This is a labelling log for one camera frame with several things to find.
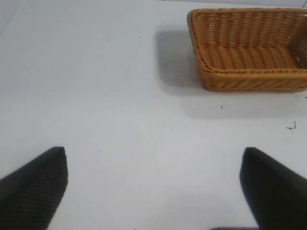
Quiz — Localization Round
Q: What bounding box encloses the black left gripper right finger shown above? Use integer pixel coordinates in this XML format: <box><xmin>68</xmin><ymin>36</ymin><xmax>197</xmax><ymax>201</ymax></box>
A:
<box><xmin>240</xmin><ymin>147</ymin><xmax>307</xmax><ymax>230</ymax></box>

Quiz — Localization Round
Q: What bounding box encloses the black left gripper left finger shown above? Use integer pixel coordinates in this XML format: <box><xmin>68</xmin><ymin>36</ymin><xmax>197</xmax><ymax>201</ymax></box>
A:
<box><xmin>0</xmin><ymin>146</ymin><xmax>69</xmax><ymax>230</ymax></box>

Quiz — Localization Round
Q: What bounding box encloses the brown woven wicker basket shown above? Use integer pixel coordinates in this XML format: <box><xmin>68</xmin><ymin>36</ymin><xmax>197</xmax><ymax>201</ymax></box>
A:
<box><xmin>187</xmin><ymin>7</ymin><xmax>307</xmax><ymax>93</ymax></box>

